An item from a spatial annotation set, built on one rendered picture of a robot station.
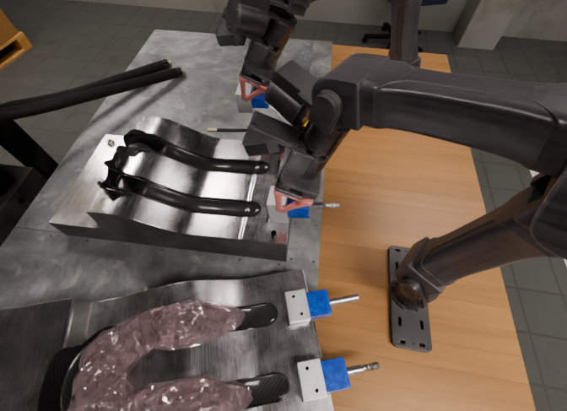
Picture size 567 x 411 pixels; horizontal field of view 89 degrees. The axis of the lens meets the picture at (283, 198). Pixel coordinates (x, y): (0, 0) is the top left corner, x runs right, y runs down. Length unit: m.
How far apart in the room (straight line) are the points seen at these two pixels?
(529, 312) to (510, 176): 0.82
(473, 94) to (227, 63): 0.93
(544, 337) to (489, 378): 1.13
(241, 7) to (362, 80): 0.31
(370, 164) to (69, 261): 0.74
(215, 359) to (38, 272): 0.45
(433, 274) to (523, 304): 1.33
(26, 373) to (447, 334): 0.69
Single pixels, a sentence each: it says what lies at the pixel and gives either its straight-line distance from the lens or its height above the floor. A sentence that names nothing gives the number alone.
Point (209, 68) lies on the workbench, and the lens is 1.12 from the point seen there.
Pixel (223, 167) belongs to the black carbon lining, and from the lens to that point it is 0.67.
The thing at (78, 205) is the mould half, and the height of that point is 0.86.
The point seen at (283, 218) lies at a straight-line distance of 0.54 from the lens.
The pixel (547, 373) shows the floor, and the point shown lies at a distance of 1.77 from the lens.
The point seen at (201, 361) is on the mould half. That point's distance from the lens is 0.51.
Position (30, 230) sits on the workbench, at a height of 0.80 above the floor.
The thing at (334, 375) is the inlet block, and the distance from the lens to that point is 0.52.
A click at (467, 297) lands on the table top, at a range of 0.71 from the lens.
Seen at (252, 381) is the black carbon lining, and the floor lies 0.85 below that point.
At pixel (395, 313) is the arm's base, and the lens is 0.63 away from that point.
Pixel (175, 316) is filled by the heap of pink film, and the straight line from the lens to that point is 0.50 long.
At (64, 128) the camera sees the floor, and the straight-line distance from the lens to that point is 2.51.
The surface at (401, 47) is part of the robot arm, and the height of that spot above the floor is 1.00.
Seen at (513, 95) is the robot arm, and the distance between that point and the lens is 0.31.
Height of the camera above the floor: 1.39
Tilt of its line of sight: 57 degrees down
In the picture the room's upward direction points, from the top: straight up
